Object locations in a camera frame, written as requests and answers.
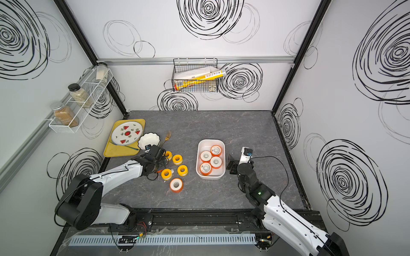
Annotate yellow tape spool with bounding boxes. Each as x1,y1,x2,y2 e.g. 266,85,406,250
177,165,189,177
165,151,173,161
161,169,173,181

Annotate yellow tape spool uncovered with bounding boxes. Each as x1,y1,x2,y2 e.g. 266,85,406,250
172,155,183,165

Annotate orange tape roll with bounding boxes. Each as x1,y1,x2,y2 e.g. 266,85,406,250
199,162,212,176
210,145,222,156
210,156,223,169
170,178,184,193

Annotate orange tape roll bottom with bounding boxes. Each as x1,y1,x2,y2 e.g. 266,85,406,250
170,178,184,193

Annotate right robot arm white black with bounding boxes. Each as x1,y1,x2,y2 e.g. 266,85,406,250
226,155,349,256

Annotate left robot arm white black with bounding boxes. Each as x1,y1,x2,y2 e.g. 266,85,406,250
54,145,168,230

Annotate yellow tape spool behind top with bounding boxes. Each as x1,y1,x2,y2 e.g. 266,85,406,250
165,151,173,161

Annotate white plastic storage box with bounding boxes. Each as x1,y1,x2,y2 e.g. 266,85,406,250
195,139,227,180

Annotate yellow white foil box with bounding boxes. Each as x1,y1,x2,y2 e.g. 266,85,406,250
172,66,226,92

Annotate white scalloped bowl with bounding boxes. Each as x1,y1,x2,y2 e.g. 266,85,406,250
138,132,160,150

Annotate gold fork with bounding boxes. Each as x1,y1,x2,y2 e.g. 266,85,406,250
159,131,172,148

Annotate watermelon pattern plate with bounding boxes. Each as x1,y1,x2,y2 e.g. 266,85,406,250
111,121,143,146

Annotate spice jar black lid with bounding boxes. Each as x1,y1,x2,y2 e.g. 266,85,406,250
68,83,94,108

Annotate spice jar brown contents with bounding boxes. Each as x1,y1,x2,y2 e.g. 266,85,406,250
50,101,79,128

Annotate spice jar far clear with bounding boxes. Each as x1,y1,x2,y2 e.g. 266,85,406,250
96,63,108,82

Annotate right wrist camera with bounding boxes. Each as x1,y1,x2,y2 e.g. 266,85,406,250
239,147,253,164

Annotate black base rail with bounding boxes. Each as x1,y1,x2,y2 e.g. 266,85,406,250
132,209,267,234

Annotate white slotted cable duct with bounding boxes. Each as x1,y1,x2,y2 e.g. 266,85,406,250
68,234,257,246

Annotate white wire spice rack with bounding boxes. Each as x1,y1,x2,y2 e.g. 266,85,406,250
49,66,114,133

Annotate black wire wall basket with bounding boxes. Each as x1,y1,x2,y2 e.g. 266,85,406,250
171,58,218,92

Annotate aluminium wall rail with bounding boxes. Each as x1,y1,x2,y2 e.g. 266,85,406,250
97,55,295,66

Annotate black corner frame post left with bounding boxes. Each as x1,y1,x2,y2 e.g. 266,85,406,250
54,0,129,119

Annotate black corner frame post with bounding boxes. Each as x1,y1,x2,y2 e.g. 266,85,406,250
272,0,332,115
54,0,129,119

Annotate black corner frame post right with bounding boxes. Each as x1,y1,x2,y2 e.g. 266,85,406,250
272,0,332,115

